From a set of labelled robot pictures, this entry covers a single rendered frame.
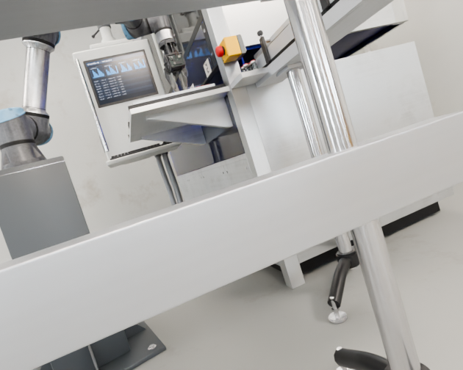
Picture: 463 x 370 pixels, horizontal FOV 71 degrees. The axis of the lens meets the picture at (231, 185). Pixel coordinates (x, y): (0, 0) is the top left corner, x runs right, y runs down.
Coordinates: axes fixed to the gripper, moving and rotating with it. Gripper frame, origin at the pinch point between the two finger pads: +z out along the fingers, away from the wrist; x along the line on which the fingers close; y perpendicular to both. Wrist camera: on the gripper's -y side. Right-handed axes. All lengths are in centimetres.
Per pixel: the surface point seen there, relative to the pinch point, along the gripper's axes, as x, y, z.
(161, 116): -12.3, 5.2, 9.0
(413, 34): 280, -120, -33
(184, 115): -3.3, 5.2, 11.0
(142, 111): -19.8, 13.8, 7.1
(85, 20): -31, 87, 9
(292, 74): 31.3, 36.0, 12.0
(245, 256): -21, 95, 48
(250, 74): 19.4, 28.5, 6.8
